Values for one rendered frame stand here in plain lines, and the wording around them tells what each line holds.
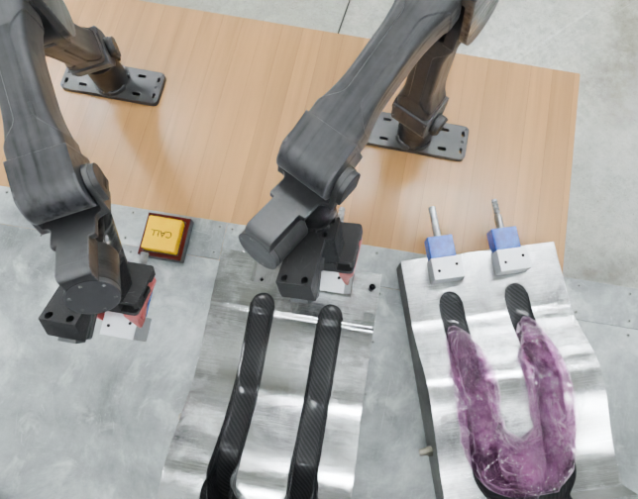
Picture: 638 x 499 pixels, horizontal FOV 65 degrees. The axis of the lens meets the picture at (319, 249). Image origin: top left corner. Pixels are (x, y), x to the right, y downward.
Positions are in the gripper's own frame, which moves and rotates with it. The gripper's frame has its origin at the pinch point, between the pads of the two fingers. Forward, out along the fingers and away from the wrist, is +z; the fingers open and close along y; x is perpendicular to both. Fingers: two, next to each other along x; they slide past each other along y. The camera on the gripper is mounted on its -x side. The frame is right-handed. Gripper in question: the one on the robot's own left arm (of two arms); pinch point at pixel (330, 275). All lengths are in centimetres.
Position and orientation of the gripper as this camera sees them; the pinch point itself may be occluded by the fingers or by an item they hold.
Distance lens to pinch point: 75.3
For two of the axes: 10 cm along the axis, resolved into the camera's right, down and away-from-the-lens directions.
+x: 2.4, -8.0, 5.5
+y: 9.6, 1.1, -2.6
